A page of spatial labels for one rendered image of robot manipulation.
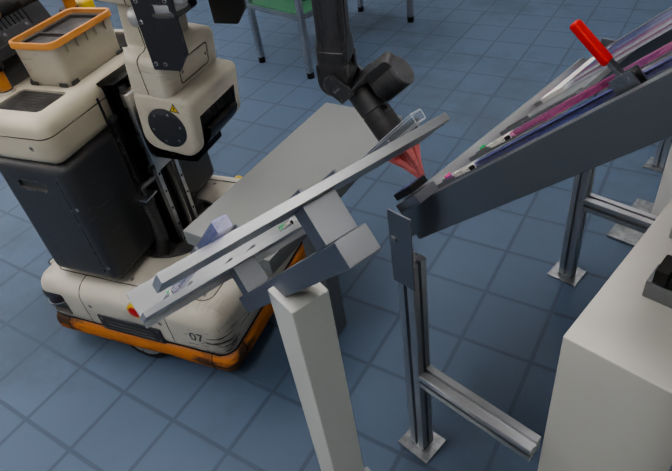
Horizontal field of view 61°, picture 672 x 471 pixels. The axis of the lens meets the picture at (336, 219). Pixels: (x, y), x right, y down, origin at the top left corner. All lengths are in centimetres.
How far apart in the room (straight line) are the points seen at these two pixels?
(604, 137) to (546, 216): 144
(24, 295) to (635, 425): 197
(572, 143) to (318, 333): 40
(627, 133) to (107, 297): 141
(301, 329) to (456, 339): 102
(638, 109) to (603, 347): 41
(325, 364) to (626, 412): 48
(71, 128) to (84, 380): 80
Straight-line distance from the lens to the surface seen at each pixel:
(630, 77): 73
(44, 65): 160
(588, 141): 74
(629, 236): 212
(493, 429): 123
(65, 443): 184
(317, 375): 85
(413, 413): 143
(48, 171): 155
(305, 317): 75
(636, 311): 104
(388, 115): 108
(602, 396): 103
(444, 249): 200
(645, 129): 71
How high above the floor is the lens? 137
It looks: 39 degrees down
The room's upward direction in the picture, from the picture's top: 10 degrees counter-clockwise
